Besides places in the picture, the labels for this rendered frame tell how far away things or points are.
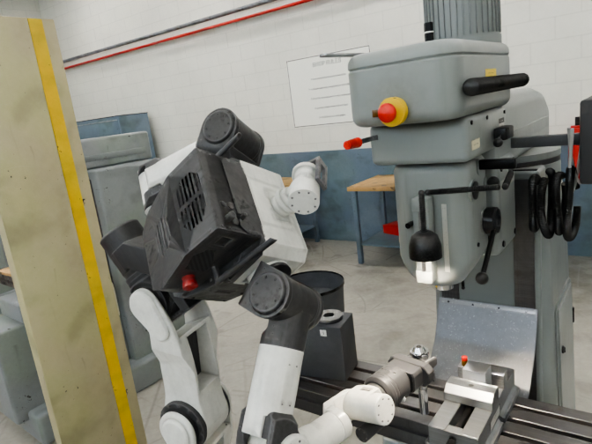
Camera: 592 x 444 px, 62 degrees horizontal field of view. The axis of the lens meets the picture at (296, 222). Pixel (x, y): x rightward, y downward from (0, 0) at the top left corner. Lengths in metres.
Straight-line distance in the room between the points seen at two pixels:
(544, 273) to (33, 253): 2.00
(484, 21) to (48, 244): 1.93
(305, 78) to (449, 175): 5.43
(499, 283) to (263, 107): 5.59
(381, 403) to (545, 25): 4.73
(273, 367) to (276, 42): 6.08
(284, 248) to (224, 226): 0.16
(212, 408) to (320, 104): 5.36
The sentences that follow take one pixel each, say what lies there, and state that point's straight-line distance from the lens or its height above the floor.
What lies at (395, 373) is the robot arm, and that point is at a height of 1.16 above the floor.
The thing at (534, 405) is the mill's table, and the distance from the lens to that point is 1.59.
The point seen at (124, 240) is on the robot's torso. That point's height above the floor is 1.52.
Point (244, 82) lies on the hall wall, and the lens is 7.19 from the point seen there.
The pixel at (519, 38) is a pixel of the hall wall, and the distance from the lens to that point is 5.55.
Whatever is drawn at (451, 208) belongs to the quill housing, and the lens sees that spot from 1.23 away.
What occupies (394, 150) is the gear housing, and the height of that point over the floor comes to 1.67.
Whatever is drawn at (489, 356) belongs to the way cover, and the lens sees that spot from 1.78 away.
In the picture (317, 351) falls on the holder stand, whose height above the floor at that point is 1.02.
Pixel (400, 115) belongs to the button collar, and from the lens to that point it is 1.07.
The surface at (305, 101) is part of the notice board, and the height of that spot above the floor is 1.84.
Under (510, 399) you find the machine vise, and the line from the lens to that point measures 1.57.
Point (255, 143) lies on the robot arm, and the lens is 1.23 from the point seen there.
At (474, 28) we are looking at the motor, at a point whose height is 1.93.
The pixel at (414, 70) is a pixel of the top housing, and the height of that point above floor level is 1.84.
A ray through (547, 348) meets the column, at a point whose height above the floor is 0.94.
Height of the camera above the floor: 1.80
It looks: 13 degrees down
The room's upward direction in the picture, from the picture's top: 7 degrees counter-clockwise
